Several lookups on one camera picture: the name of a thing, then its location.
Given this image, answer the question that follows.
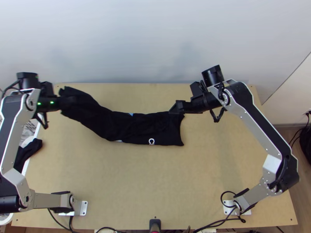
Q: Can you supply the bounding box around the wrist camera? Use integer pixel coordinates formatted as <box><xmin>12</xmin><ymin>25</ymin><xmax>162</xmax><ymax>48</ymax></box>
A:
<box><xmin>39</xmin><ymin>82</ymin><xmax>56</xmax><ymax>98</ymax></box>
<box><xmin>189</xmin><ymin>81</ymin><xmax>208</xmax><ymax>100</ymax></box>

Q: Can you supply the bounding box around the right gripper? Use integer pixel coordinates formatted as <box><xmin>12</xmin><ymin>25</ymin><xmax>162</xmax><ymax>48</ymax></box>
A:
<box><xmin>169</xmin><ymin>95</ymin><xmax>204</xmax><ymax>115</ymax></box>

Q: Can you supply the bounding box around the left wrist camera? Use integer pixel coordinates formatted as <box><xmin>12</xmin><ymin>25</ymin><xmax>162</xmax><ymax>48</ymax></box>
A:
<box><xmin>39</xmin><ymin>82</ymin><xmax>56</xmax><ymax>98</ymax></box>

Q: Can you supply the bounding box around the dark garment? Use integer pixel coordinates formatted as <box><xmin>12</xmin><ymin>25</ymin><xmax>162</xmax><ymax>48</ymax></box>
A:
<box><xmin>14</xmin><ymin>137</ymin><xmax>43</xmax><ymax>176</ymax></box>

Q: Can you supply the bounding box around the black cable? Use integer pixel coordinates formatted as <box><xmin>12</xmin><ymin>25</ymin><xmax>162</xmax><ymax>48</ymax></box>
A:
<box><xmin>210</xmin><ymin>82</ymin><xmax>227</xmax><ymax>123</ymax></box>
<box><xmin>220</xmin><ymin>191</ymin><xmax>246</xmax><ymax>223</ymax></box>
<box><xmin>47</xmin><ymin>208</ymin><xmax>75</xmax><ymax>231</ymax></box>
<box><xmin>289</xmin><ymin>125</ymin><xmax>311</xmax><ymax>148</ymax></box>
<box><xmin>36</xmin><ymin>112</ymin><xmax>51</xmax><ymax>130</ymax></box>

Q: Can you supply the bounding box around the dark t-shirt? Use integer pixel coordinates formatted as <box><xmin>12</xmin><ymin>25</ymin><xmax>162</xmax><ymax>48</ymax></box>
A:
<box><xmin>58</xmin><ymin>86</ymin><xmax>186</xmax><ymax>148</ymax></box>

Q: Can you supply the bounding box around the white laundry basket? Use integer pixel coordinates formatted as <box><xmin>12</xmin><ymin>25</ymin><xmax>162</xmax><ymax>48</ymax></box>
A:
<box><xmin>0</xmin><ymin>116</ymin><xmax>42</xmax><ymax>229</ymax></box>

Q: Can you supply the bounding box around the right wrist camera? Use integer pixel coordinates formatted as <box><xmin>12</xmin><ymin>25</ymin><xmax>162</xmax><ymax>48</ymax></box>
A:
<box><xmin>189</xmin><ymin>81</ymin><xmax>208</xmax><ymax>100</ymax></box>

